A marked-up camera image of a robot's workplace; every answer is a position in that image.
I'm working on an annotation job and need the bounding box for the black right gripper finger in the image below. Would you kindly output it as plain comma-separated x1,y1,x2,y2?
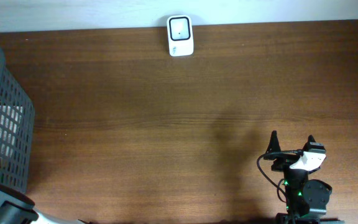
266,130,281,153
302,135,325,152

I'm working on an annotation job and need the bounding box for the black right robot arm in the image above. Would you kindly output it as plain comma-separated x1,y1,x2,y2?
257,131,344,224

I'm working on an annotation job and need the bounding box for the white barcode scanner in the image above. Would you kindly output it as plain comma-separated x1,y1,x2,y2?
167,15,194,57

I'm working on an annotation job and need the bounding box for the white box in basket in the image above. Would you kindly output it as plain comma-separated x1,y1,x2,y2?
0,105,23,157

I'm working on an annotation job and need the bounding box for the dark grey mesh basket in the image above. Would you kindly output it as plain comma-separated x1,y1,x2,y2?
0,48,35,193

